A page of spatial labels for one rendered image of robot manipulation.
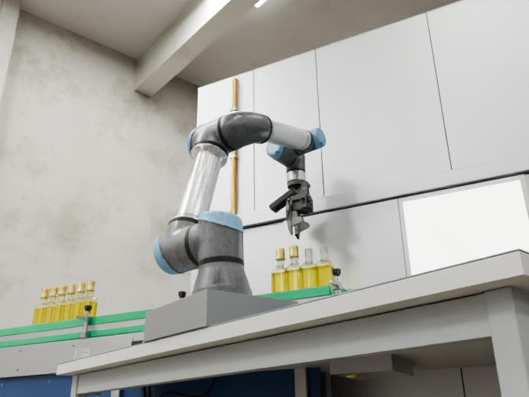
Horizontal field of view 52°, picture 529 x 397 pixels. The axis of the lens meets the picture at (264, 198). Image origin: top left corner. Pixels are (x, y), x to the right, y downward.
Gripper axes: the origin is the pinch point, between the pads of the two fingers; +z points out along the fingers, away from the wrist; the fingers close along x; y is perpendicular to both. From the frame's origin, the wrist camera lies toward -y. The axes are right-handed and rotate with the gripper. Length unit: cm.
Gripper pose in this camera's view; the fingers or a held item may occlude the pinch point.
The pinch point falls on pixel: (293, 234)
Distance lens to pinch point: 204.9
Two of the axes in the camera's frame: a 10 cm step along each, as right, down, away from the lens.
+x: 4.6, 3.4, 8.2
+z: 0.1, 9.2, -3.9
